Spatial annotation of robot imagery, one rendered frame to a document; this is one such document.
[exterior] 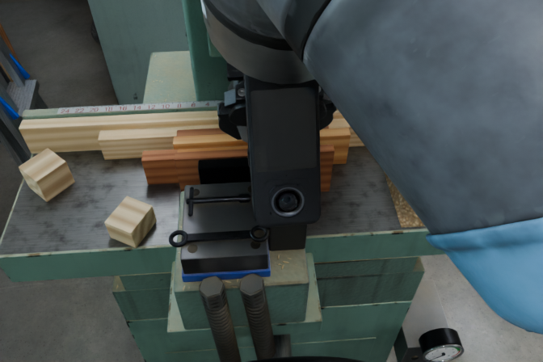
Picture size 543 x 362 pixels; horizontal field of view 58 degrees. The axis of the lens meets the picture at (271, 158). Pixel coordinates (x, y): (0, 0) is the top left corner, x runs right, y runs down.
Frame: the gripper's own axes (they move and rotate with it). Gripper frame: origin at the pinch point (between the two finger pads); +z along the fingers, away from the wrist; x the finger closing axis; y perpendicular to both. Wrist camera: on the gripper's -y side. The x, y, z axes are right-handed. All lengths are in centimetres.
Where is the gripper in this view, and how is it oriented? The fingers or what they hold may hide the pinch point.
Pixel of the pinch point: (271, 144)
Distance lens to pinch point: 46.8
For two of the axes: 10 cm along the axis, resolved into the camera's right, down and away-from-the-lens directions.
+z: -0.4, 2.4, 9.7
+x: -10.0, 0.5, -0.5
